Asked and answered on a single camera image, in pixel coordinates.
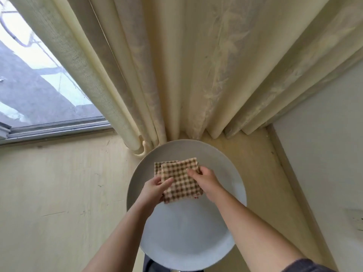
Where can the person's right hand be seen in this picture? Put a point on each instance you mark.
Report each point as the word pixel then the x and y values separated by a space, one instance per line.
pixel 207 181

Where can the person's left hand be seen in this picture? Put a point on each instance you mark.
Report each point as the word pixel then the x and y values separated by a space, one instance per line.
pixel 152 195

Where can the brown checked cloth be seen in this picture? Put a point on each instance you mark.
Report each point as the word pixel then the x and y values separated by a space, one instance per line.
pixel 181 178
pixel 158 167

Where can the person's right forearm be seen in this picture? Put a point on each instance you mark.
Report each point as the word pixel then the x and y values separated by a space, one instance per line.
pixel 255 235

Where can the person's left forearm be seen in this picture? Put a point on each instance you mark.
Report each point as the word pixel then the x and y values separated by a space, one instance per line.
pixel 119 243

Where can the white round table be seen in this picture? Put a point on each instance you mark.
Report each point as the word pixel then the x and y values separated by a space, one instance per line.
pixel 187 229

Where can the person's black trouser leg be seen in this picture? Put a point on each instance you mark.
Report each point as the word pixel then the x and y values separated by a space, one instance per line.
pixel 152 264

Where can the white bundled curtain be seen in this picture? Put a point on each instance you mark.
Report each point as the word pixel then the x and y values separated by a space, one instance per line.
pixel 198 65

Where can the white sliding door frame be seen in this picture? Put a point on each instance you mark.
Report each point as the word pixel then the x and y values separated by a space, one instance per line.
pixel 56 130

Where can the white wall socket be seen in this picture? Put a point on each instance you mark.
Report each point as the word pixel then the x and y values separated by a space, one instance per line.
pixel 356 219

